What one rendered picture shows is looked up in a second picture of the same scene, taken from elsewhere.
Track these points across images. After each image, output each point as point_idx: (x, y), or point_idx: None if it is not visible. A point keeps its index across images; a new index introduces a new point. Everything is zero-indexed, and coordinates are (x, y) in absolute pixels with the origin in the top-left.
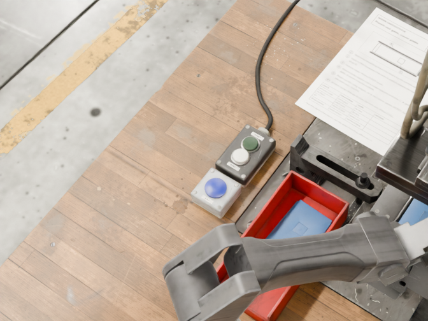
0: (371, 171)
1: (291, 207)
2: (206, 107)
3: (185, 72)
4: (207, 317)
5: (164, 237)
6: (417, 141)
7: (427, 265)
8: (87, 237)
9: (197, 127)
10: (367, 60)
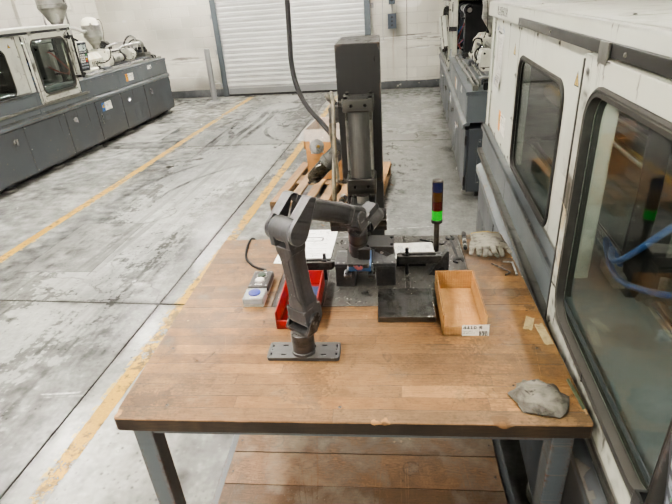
0: None
1: None
2: (229, 278)
3: (210, 272)
4: (298, 217)
5: (237, 322)
6: None
7: (373, 225)
8: (192, 338)
9: (229, 285)
10: None
